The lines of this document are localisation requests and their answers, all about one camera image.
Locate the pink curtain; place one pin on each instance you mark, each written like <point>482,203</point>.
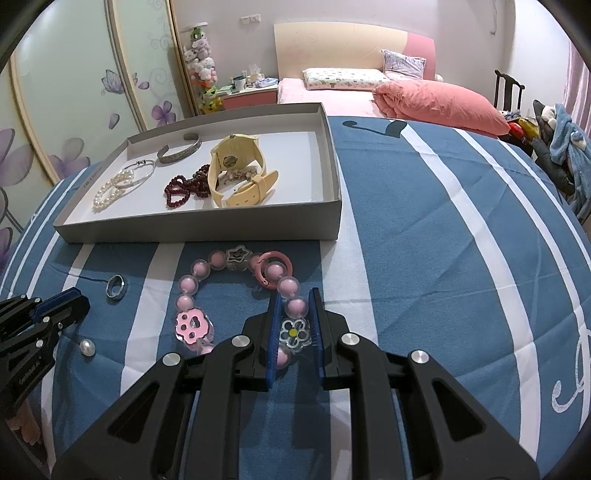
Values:
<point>579,69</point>

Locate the tissue box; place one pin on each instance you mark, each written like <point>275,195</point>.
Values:
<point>255,73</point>

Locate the purple pillow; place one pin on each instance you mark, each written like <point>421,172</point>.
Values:
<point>404,63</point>

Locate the dark clothes pile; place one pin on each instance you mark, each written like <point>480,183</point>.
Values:
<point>547,152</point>

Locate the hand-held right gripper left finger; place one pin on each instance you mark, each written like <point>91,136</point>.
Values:
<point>275,341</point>

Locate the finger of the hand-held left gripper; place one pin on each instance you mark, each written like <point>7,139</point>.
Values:
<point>74,310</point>
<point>55,301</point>

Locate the silver cuff bangle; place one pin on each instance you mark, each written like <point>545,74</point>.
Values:
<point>182,154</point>

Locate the yellow wrist watch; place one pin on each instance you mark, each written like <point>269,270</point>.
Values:
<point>231,157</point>

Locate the blue plush garment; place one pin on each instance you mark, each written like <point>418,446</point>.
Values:
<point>575,147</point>

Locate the white pearl earring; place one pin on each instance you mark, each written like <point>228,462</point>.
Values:
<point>87,347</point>

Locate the clear tube of plush toys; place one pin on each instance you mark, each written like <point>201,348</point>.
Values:
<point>201,60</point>

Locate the white mug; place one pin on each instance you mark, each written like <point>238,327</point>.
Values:
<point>239,84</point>

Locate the grey cardboard tray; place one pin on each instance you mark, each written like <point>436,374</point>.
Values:
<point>286,157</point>

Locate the cream and pink headboard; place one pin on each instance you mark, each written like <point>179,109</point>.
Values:
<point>332,46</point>

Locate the red and yellow toys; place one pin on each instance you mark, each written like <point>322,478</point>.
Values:
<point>524,125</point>

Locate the pink nightstand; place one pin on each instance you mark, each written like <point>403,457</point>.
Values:
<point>251,97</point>

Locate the coral pink duvet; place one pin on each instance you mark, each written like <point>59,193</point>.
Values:
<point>438,106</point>

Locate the blue white striped blanket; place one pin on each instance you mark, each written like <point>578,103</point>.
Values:
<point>415,240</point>

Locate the dark wooden chair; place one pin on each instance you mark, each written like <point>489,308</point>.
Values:
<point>508,90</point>

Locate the bed with pink sheet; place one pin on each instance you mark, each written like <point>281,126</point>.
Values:
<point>323,98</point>

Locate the floral sliding door wardrobe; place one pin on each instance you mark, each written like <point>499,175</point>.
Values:
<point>69,92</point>

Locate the white patterned pillow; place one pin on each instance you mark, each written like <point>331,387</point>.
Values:
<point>344,79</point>

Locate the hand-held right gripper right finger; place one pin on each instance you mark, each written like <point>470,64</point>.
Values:
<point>317,341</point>

